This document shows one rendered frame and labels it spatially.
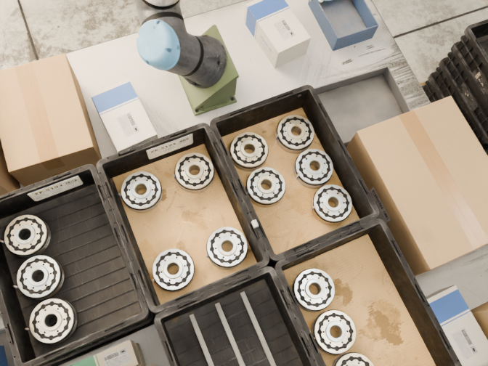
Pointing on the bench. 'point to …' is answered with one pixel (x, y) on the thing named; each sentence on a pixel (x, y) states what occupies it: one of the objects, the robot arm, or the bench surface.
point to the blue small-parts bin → (344, 21)
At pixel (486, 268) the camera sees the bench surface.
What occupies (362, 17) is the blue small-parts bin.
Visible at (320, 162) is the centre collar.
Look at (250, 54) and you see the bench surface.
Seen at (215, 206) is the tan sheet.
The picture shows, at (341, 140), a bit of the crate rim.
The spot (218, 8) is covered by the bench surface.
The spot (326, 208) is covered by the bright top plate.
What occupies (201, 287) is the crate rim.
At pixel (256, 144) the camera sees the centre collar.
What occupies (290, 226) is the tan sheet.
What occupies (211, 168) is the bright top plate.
